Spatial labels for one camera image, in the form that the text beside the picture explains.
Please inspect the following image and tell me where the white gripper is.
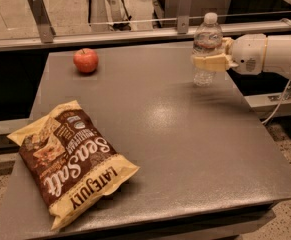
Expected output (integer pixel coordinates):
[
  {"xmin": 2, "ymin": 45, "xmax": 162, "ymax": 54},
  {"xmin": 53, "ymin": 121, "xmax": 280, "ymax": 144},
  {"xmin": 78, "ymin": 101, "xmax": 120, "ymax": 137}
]
[{"xmin": 191, "ymin": 34, "xmax": 267, "ymax": 75}]

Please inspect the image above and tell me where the clear plastic water bottle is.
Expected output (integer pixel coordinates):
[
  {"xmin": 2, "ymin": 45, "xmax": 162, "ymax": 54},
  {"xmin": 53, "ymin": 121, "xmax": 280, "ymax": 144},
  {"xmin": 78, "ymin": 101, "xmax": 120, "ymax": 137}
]
[{"xmin": 191, "ymin": 12, "xmax": 223, "ymax": 87}]

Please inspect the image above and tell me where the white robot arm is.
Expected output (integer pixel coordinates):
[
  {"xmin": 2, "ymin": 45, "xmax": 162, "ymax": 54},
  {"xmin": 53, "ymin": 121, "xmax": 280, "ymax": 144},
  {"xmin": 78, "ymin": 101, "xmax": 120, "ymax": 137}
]
[{"xmin": 191, "ymin": 34, "xmax": 291, "ymax": 80}]

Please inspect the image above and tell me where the brown Late July chip bag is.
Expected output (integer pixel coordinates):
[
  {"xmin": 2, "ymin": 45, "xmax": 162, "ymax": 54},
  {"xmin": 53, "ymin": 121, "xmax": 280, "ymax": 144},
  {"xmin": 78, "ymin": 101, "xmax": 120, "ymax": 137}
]
[{"xmin": 8, "ymin": 101, "xmax": 139, "ymax": 230}]

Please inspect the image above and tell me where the red apple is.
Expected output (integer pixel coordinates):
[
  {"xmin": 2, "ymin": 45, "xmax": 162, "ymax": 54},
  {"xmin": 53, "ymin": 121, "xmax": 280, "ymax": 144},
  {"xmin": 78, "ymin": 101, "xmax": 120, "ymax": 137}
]
[{"xmin": 73, "ymin": 48, "xmax": 99, "ymax": 73}]

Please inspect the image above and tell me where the right metal bracket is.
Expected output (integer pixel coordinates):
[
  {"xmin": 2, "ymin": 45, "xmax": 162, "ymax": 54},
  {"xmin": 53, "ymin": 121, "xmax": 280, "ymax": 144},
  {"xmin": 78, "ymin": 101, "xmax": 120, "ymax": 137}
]
[{"xmin": 177, "ymin": 0, "xmax": 192, "ymax": 34}]

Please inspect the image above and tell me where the metal bracket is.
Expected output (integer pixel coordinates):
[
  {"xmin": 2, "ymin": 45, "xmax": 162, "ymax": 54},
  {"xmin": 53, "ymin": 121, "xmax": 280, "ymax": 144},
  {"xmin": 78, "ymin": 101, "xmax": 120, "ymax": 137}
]
[
  {"xmin": 27, "ymin": 0, "xmax": 56, "ymax": 43},
  {"xmin": 177, "ymin": 0, "xmax": 192, "ymax": 34}
]

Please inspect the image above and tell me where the white cable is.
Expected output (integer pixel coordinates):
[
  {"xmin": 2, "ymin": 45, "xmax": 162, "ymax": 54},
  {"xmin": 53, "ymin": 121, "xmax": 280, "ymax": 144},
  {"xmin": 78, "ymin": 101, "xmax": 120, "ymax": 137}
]
[{"xmin": 260, "ymin": 17, "xmax": 291, "ymax": 126}]

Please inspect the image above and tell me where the metal rail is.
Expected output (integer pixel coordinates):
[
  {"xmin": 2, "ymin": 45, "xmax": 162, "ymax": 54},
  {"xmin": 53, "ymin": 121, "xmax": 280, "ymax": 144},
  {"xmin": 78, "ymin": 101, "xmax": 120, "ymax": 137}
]
[{"xmin": 0, "ymin": 20, "xmax": 291, "ymax": 52}]

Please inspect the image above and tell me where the left metal bracket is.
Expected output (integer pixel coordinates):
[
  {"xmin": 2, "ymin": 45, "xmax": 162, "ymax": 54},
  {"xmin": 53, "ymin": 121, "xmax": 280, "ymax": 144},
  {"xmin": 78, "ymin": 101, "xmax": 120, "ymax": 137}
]
[{"xmin": 27, "ymin": 0, "xmax": 56, "ymax": 43}]

